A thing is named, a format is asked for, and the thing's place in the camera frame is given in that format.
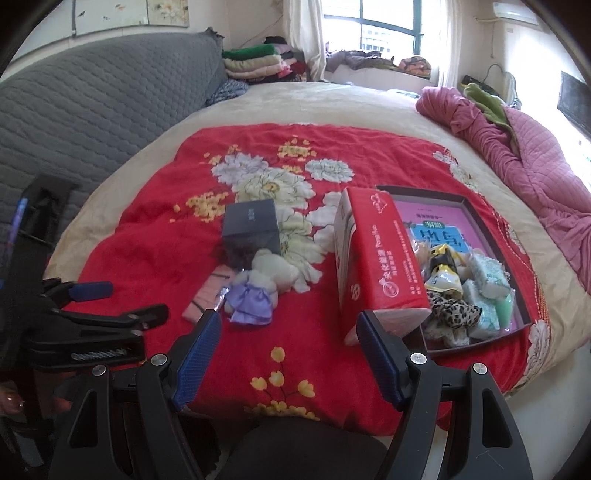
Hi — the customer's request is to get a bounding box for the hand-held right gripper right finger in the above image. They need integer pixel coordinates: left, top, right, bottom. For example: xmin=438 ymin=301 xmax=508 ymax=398
xmin=356 ymin=310 xmax=532 ymax=480

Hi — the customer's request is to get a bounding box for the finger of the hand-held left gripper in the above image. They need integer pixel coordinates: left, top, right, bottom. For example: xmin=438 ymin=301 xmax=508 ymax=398
xmin=48 ymin=303 xmax=170 ymax=333
xmin=41 ymin=277 xmax=114 ymax=306

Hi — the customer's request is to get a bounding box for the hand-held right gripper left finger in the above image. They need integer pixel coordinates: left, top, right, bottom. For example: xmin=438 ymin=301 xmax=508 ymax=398
xmin=48 ymin=309 xmax=223 ymax=480

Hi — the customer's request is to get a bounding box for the leopard print scrunchie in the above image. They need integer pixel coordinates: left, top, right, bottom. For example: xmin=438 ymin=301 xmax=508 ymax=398
xmin=425 ymin=291 xmax=483 ymax=330

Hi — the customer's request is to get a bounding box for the red and white carton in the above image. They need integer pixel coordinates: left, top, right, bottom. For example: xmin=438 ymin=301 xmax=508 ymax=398
xmin=333 ymin=187 xmax=432 ymax=347

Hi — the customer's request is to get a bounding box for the yellow cartoon tissue pack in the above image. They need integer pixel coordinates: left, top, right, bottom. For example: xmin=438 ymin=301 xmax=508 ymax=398
xmin=424 ymin=244 xmax=465 ymax=294

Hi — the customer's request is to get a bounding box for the clear bag beige puff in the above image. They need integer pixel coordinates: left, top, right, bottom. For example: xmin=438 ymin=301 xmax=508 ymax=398
xmin=411 ymin=242 xmax=435 ymax=271

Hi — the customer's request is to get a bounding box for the green print tissue packet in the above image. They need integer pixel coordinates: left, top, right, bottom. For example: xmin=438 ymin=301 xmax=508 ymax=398
xmin=462 ymin=255 xmax=512 ymax=305
xmin=475 ymin=302 xmax=504 ymax=340

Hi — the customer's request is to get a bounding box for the mint green soft pouch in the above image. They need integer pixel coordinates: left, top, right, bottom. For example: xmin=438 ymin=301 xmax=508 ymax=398
xmin=496 ymin=291 xmax=515 ymax=330

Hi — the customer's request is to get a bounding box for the shallow black pink box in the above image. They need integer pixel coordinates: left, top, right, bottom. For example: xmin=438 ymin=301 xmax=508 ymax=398
xmin=375 ymin=185 xmax=534 ymax=355

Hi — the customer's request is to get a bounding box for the pink soft pad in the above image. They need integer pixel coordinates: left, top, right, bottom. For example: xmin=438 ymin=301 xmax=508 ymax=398
xmin=181 ymin=264 xmax=234 ymax=324

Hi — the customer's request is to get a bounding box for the person's left hand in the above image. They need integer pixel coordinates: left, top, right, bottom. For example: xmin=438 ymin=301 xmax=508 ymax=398
xmin=0 ymin=385 xmax=73 ymax=415

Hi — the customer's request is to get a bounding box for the red floral blanket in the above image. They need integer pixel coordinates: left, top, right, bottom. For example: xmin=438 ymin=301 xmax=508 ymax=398
xmin=76 ymin=121 xmax=552 ymax=423

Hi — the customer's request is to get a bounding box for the white plush bear with dress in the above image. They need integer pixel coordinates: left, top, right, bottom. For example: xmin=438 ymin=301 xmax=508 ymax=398
xmin=224 ymin=269 xmax=283 ymax=328

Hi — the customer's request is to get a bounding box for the cream plush bear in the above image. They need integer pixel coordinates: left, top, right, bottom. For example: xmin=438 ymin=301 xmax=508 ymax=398
xmin=252 ymin=248 xmax=302 ymax=294

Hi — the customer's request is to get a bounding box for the dark glossy gift box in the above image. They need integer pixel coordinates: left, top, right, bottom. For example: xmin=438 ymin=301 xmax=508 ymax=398
xmin=222 ymin=199 xmax=283 ymax=266

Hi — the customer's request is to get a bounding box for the grey quilted headboard cover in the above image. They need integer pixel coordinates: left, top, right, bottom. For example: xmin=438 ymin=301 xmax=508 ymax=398
xmin=0 ymin=28 xmax=227 ymax=241

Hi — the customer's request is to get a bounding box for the dark patterned cloth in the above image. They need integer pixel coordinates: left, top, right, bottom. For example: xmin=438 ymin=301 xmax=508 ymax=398
xmin=205 ymin=78 xmax=252 ymax=108

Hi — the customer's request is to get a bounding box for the pink quilt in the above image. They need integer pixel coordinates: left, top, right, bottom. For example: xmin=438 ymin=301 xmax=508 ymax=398
xmin=416 ymin=86 xmax=591 ymax=273

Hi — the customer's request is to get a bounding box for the beige bed cover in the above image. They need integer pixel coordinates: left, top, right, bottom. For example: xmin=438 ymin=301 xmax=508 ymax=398
xmin=44 ymin=80 xmax=591 ymax=398

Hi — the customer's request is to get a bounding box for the stack of folded clothes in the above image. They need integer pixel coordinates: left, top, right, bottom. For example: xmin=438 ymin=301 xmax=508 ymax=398
xmin=222 ymin=36 xmax=308 ymax=85

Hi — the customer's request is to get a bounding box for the green cloth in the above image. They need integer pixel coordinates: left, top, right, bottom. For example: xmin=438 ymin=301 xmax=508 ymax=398
xmin=463 ymin=82 xmax=513 ymax=130

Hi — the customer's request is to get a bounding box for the white window ledge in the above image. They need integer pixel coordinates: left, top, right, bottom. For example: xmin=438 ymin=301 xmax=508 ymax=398
xmin=323 ymin=62 xmax=439 ymax=88

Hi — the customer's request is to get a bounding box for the colourful clothes pile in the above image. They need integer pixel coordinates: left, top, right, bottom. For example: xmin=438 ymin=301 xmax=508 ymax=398
xmin=398 ymin=55 xmax=432 ymax=77

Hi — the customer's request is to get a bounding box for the purple grey clothes pile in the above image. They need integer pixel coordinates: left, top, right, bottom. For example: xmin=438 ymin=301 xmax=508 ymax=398
xmin=325 ymin=48 xmax=398 ymax=71

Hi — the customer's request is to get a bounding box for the white curtain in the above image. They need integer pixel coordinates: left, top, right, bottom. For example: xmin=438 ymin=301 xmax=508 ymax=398
xmin=436 ymin=0 xmax=462 ymax=86
xmin=283 ymin=0 xmax=326 ymax=83

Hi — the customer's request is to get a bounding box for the window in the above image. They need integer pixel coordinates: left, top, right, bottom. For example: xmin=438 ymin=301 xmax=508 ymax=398
xmin=323 ymin=0 xmax=444 ymax=61

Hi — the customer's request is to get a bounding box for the white air conditioner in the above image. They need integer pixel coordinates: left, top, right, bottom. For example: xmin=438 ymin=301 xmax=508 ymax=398
xmin=492 ymin=2 xmax=542 ymax=31

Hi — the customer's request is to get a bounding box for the floral wall picture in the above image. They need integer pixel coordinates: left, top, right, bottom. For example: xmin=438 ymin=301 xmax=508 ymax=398
xmin=147 ymin=0 xmax=190 ymax=24

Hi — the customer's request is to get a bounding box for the white wire rack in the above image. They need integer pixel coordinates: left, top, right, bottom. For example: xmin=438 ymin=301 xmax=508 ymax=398
xmin=485 ymin=64 xmax=520 ymax=108

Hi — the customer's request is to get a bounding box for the black wall television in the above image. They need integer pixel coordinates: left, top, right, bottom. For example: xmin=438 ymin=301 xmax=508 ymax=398
xmin=557 ymin=71 xmax=591 ymax=127

